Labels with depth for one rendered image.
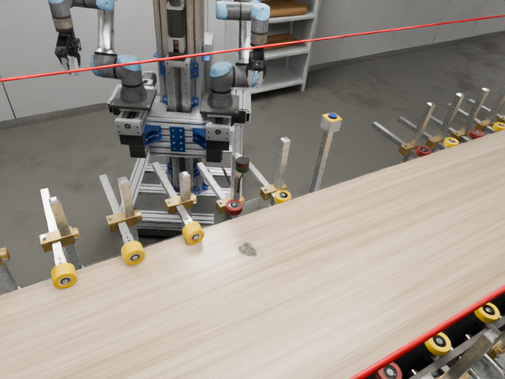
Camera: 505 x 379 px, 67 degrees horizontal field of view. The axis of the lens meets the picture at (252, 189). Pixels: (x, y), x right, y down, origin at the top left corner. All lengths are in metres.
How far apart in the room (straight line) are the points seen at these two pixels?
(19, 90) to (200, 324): 3.23
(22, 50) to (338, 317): 3.44
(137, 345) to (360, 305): 0.81
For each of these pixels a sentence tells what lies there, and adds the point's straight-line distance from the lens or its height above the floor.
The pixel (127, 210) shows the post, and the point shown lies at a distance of 1.65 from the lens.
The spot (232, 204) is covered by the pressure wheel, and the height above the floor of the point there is 0.91.
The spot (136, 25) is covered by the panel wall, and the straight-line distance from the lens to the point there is 4.17.
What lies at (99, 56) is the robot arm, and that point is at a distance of 2.31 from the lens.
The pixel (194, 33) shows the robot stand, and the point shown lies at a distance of 2.31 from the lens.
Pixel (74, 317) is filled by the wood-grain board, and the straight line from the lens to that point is 1.51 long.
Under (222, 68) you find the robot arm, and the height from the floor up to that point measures 1.27.
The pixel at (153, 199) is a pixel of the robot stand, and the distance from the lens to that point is 2.87.
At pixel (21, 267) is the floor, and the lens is 2.96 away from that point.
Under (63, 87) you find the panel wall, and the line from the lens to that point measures 4.23.
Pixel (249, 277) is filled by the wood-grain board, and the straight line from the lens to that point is 1.54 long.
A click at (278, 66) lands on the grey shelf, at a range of 5.12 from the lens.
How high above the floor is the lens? 2.14
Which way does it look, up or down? 41 degrees down
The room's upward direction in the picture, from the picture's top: 6 degrees clockwise
